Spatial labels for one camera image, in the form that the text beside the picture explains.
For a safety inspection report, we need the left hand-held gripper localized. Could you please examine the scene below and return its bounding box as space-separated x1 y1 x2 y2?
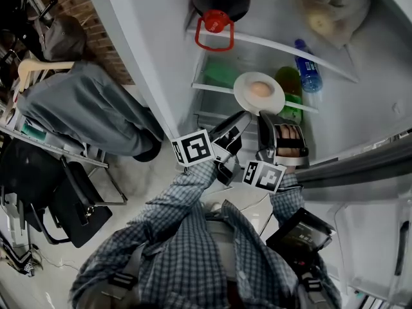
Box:
171 110 253 187

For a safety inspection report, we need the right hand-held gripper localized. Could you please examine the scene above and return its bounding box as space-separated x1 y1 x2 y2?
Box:
242 110 311 194

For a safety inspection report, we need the white round plate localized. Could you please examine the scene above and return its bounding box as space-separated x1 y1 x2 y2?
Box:
233 71 286 116

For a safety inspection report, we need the brown egg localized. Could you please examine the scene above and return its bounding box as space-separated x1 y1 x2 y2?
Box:
248 80 275 98

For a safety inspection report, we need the white refrigerator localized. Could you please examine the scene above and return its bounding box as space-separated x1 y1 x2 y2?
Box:
82 0 412 307

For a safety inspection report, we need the person's right hand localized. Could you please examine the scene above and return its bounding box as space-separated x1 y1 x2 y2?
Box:
276 124 306 158

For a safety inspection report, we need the green plastic bag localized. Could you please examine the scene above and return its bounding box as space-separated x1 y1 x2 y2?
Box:
203 59 241 89

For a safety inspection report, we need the green drink bottle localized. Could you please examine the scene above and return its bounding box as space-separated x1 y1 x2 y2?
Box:
273 66 304 126

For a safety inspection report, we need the blue drink bottle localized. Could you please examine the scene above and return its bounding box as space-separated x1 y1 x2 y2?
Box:
294 39 323 93

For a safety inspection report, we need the black chest-mounted tablet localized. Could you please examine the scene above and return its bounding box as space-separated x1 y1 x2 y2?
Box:
265 207 337 263

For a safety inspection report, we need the person's grey undershirt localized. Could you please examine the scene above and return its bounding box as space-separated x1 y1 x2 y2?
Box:
205 219 239 283

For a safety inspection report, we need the clear bag of food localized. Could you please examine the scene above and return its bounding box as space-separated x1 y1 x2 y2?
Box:
278 0 371 50

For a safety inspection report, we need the clear door bin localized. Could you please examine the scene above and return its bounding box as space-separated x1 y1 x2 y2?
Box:
333 201 412 305

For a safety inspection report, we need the person's plaid shirt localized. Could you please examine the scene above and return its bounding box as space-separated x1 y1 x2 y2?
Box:
70 159 342 309

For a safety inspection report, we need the seated person in grey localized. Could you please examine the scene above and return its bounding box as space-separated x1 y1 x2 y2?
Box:
17 61 165 157

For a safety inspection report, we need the black smartphone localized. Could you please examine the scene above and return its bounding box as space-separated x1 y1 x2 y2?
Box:
74 201 97 227

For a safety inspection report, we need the teal box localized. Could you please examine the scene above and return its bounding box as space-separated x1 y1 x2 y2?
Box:
21 122 48 141

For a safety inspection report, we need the black mesh office chair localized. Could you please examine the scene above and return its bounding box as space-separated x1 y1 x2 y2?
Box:
0 138 113 249

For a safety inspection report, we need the wooden clothes hanger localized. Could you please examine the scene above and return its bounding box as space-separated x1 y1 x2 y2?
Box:
17 59 75 93

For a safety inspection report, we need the black and white jacket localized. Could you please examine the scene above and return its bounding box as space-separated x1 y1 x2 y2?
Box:
0 230 44 278

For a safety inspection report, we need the grey harness strap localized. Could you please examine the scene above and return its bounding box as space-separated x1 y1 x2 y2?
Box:
297 262 326 302
108 243 145 291

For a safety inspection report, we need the black door handle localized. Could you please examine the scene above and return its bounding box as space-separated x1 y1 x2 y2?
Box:
394 220 410 276

